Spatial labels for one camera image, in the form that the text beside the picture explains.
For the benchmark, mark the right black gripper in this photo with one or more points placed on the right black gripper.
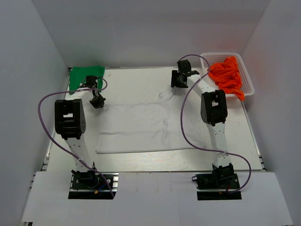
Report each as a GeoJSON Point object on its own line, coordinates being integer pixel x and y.
{"type": "Point", "coordinates": [178, 80]}

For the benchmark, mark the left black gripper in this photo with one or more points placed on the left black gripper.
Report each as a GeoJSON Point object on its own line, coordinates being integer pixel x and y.
{"type": "Point", "coordinates": [98, 101]}

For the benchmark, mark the white t shirt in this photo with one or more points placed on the white t shirt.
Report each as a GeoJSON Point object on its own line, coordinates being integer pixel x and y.
{"type": "Point", "coordinates": [152, 126]}

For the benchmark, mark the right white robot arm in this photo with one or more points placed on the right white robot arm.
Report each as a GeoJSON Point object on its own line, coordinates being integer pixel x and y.
{"type": "Point", "coordinates": [213, 112]}

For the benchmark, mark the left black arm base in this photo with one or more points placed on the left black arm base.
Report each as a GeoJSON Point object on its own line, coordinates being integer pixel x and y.
{"type": "Point", "coordinates": [92, 186]}

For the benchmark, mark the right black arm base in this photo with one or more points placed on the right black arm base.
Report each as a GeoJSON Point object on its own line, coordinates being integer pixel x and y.
{"type": "Point", "coordinates": [209, 190]}

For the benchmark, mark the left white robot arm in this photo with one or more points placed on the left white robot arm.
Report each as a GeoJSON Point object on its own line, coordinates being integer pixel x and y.
{"type": "Point", "coordinates": [70, 122]}

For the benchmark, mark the folded green t shirt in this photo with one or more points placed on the folded green t shirt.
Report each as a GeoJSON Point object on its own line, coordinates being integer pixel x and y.
{"type": "Point", "coordinates": [78, 74]}

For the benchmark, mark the white plastic basket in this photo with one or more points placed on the white plastic basket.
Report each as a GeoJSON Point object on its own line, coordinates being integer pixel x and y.
{"type": "Point", "coordinates": [216, 57]}

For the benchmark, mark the crumpled orange t shirt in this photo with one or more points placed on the crumpled orange t shirt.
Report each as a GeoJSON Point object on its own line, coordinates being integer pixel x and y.
{"type": "Point", "coordinates": [227, 77]}

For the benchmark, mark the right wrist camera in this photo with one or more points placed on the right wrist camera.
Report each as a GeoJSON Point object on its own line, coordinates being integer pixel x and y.
{"type": "Point", "coordinates": [184, 66]}

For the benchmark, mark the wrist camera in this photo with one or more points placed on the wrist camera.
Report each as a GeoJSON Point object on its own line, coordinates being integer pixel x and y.
{"type": "Point", "coordinates": [184, 66]}
{"type": "Point", "coordinates": [91, 81]}

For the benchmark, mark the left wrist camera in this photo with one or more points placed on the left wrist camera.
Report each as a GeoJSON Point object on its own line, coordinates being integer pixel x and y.
{"type": "Point", "coordinates": [91, 81]}

